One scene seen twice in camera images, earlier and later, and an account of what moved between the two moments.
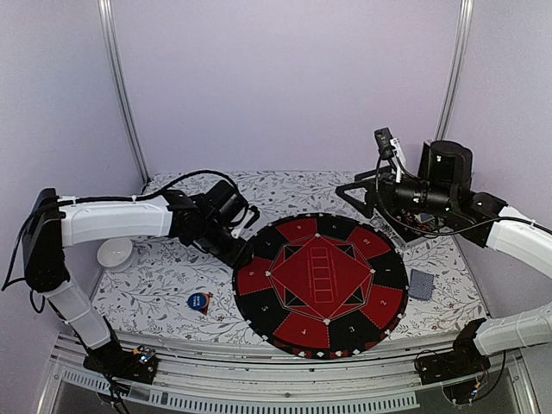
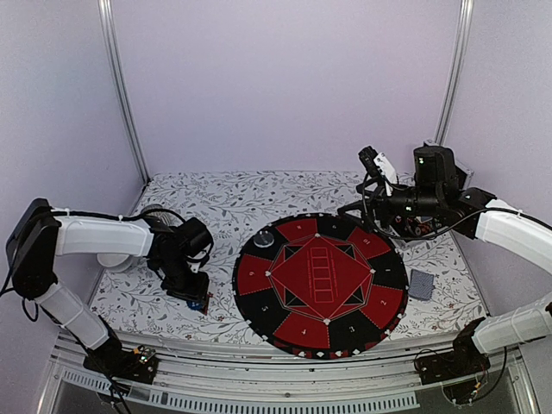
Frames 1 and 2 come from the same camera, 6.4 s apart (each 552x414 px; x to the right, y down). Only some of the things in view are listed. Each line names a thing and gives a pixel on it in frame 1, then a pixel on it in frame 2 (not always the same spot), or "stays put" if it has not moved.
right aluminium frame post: x=461 y=50 stays put
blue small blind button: x=197 y=301 stays put
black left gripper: x=239 y=256 to x=195 y=293
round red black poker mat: x=322 y=285 stays put
